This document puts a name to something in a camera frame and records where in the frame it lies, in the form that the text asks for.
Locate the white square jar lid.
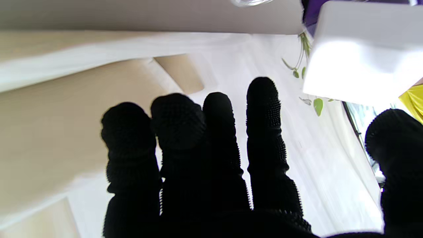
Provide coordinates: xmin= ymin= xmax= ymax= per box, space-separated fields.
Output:
xmin=302 ymin=0 xmax=423 ymax=107

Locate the beige sofa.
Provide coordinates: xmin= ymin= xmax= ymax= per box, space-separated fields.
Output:
xmin=0 ymin=30 xmax=205 ymax=228

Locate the broad leaf green houseplant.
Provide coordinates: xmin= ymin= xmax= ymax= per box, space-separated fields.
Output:
xmin=282 ymin=31 xmax=335 ymax=117

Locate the purple square coffee jar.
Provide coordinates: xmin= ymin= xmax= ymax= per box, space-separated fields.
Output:
xmin=301 ymin=0 xmax=423 ymax=28

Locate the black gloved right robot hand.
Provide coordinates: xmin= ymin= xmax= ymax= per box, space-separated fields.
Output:
xmin=101 ymin=77 xmax=423 ymax=238

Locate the person in yellow shirt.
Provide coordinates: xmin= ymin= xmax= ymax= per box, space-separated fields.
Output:
xmin=398 ymin=84 xmax=423 ymax=125

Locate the glass jar of coffee beans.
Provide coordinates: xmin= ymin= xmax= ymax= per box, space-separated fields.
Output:
xmin=230 ymin=0 xmax=275 ymax=7

